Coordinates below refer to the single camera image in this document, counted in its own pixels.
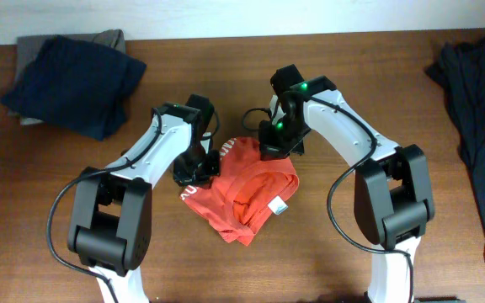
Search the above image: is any red soccer t-shirt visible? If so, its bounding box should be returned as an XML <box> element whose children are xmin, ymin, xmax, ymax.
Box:
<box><xmin>180</xmin><ymin>137</ymin><xmax>300</xmax><ymax>246</ymax></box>

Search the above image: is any navy garment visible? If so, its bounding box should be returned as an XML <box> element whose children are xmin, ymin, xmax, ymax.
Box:
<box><xmin>1</xmin><ymin>35</ymin><xmax>147</xmax><ymax>141</ymax></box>

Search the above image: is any grey garment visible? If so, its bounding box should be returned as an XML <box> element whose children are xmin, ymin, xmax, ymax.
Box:
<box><xmin>9</xmin><ymin>29</ymin><xmax>125</xmax><ymax>122</ymax></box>

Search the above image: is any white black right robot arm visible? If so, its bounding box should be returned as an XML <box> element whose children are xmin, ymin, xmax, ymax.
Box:
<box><xmin>258</xmin><ymin>75</ymin><xmax>435</xmax><ymax>302</ymax></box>

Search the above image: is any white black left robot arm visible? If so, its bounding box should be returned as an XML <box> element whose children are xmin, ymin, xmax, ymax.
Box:
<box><xmin>67</xmin><ymin>96</ymin><xmax>220</xmax><ymax>302</ymax></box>

